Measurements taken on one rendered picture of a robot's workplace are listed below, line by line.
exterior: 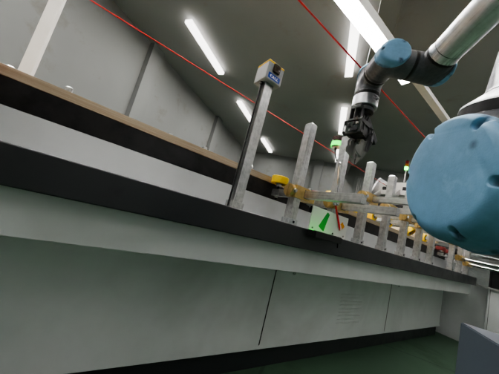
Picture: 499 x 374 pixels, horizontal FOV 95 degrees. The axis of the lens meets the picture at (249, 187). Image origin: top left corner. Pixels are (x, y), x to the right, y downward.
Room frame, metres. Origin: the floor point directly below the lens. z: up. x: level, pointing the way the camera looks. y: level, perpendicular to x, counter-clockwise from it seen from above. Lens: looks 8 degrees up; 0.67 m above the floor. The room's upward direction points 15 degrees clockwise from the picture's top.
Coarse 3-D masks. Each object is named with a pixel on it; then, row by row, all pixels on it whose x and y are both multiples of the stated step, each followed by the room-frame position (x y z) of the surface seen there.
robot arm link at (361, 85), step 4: (364, 68) 0.77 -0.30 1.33; (360, 72) 0.79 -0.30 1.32; (360, 76) 0.77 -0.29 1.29; (360, 80) 0.77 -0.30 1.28; (364, 80) 0.75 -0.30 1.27; (356, 84) 0.80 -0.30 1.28; (360, 84) 0.78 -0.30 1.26; (364, 84) 0.76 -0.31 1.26; (368, 84) 0.75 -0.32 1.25; (356, 88) 0.79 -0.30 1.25; (360, 88) 0.77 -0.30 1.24; (364, 88) 0.76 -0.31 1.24; (368, 88) 0.75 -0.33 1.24; (372, 88) 0.75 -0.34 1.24; (376, 88) 0.75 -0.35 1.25; (380, 88) 0.77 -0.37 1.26; (356, 92) 0.79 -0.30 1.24; (360, 92) 0.77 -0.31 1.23; (372, 92) 0.75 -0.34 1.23; (376, 92) 0.76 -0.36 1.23
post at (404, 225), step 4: (404, 208) 1.44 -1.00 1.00; (408, 208) 1.42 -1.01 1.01; (400, 224) 1.45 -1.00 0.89; (404, 224) 1.43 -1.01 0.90; (400, 228) 1.45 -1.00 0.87; (404, 228) 1.43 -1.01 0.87; (400, 232) 1.44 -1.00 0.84; (404, 232) 1.43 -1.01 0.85; (400, 236) 1.44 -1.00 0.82; (404, 236) 1.42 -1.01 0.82; (400, 240) 1.44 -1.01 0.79; (404, 240) 1.43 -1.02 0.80; (400, 244) 1.43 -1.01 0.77; (404, 244) 1.43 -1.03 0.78; (400, 248) 1.43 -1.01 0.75; (404, 248) 1.44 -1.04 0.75
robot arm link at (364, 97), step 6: (354, 96) 0.79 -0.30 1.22; (360, 96) 0.77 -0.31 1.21; (366, 96) 0.76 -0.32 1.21; (372, 96) 0.75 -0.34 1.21; (378, 96) 0.76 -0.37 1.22; (354, 102) 0.79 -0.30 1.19; (360, 102) 0.77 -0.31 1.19; (366, 102) 0.76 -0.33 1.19; (372, 102) 0.75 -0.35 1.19; (378, 102) 0.78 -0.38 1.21
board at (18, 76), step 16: (0, 64) 0.56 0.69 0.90; (16, 80) 0.58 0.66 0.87; (32, 80) 0.59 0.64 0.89; (64, 96) 0.63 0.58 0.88; (80, 96) 0.65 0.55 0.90; (96, 112) 0.68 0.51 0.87; (112, 112) 0.70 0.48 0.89; (144, 128) 0.75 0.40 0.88; (176, 144) 0.82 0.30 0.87; (192, 144) 0.85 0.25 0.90; (224, 160) 0.93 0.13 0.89; (256, 176) 1.03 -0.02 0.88
